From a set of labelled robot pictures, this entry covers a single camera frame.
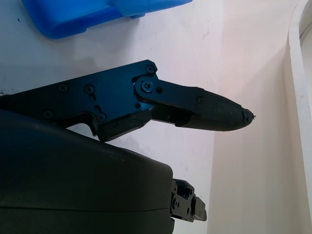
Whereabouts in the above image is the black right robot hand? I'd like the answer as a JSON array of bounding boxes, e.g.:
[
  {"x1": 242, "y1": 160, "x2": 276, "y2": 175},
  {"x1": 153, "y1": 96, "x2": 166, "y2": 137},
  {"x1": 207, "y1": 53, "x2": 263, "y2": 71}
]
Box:
[{"x1": 0, "y1": 59, "x2": 256, "y2": 234}]

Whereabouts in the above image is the blue plastic tray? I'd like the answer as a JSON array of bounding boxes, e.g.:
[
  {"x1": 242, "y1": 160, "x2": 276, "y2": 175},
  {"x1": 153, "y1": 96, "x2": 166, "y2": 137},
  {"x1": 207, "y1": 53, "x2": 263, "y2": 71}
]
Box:
[{"x1": 21, "y1": 0, "x2": 193, "y2": 41}]

